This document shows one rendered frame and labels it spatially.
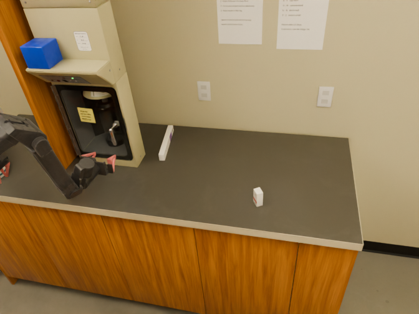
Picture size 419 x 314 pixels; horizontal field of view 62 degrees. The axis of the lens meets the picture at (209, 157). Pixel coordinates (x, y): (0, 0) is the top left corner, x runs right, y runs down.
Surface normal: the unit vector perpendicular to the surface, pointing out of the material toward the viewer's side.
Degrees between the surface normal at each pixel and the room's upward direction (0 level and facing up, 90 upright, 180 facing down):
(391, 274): 0
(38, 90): 90
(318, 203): 0
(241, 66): 90
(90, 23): 90
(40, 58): 90
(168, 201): 0
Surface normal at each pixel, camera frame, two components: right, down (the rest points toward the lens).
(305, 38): -0.22, 0.62
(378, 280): -0.07, -0.78
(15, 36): 0.97, 0.09
